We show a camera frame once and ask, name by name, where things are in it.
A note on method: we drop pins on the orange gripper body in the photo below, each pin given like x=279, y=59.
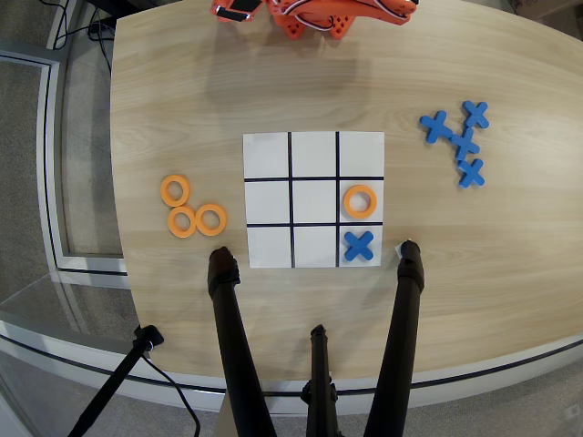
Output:
x=233, y=14

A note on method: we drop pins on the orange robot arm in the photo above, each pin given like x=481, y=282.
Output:
x=355, y=9

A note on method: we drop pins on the white tic-tac-toe grid sheet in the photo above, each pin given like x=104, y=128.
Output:
x=314, y=200

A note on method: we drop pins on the blue cross piece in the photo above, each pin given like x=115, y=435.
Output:
x=359, y=246
x=471, y=173
x=436, y=127
x=465, y=144
x=476, y=115

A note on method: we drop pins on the small white tag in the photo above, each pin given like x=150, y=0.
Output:
x=397, y=249

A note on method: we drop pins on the thick black tripod leg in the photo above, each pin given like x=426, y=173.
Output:
x=396, y=337
x=234, y=337

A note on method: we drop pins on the thin black tripod leg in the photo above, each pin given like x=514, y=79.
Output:
x=321, y=382

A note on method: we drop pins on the slim black stand pole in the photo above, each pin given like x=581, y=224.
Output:
x=116, y=382

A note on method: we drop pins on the grey metal glass frame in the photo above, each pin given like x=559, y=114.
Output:
x=50, y=159

